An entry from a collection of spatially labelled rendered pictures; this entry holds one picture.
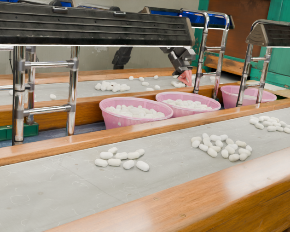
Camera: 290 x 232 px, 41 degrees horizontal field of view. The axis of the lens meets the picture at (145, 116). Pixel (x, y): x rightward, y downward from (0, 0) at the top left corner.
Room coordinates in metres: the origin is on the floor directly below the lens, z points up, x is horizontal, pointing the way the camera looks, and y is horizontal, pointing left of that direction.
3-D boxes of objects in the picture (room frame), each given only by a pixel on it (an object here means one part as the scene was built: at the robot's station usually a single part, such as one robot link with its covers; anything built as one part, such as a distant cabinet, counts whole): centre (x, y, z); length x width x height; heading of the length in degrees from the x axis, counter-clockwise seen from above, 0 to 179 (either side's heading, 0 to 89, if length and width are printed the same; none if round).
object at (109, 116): (1.34, 0.03, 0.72); 0.27 x 0.27 x 0.10
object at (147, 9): (1.92, -0.17, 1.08); 0.62 x 0.08 x 0.07; 134
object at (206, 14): (1.86, -0.22, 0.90); 0.20 x 0.19 x 0.45; 134
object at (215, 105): (1.53, -0.17, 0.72); 0.27 x 0.27 x 0.10
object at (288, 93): (1.99, -0.64, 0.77); 0.33 x 0.15 x 0.01; 44
